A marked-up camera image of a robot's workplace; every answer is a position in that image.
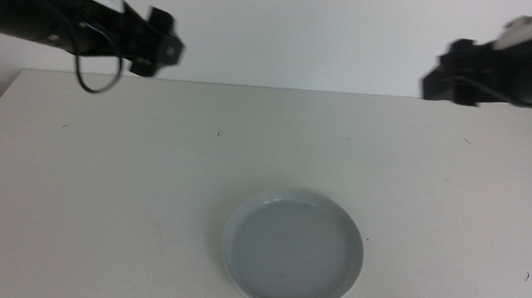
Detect light grey shallow bowl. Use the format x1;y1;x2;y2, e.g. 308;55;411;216
216;181;370;298

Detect thin black cable loop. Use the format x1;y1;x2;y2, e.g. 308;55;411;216
64;19;129;97

